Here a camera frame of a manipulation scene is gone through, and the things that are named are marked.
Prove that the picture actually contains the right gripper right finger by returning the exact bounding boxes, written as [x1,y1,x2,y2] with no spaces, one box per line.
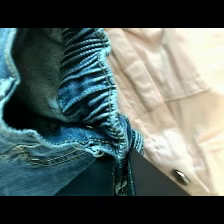
[129,147,191,197]

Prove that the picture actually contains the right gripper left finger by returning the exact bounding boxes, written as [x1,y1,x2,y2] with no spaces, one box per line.
[54,155,116,197]

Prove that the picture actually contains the pink garment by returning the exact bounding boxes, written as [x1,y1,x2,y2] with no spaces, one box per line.
[103,28,224,197]

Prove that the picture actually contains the blue jeans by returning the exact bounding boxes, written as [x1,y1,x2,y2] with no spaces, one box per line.
[0,28,146,197]

